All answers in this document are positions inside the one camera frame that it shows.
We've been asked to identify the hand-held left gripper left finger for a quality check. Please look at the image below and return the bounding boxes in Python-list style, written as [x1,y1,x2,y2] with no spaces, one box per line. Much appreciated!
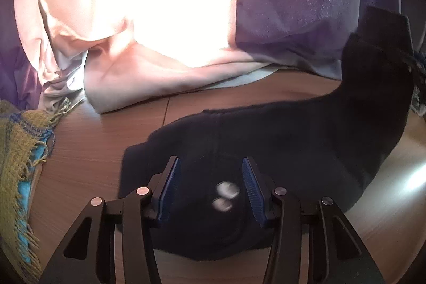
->
[40,156,182,284]

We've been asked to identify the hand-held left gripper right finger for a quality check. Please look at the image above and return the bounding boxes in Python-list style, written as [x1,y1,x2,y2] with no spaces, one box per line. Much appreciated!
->
[241,157,387,284]

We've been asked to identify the black pants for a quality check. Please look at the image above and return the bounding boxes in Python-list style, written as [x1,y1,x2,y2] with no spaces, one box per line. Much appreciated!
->
[118,6,416,261]

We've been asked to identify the yellow plaid fringed blanket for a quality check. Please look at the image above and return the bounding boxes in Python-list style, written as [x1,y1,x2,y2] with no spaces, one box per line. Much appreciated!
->
[0,98,84,274]

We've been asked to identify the pink curtain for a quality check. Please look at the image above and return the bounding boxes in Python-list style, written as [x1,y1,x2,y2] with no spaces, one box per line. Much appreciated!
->
[13,0,277,115]

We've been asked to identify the narrow purple curtain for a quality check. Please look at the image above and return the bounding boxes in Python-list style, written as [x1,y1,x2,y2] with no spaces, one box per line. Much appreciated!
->
[0,46,44,112]

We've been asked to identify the wide purple curtain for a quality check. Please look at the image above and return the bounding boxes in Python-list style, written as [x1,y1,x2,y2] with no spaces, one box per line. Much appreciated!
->
[228,0,404,79]

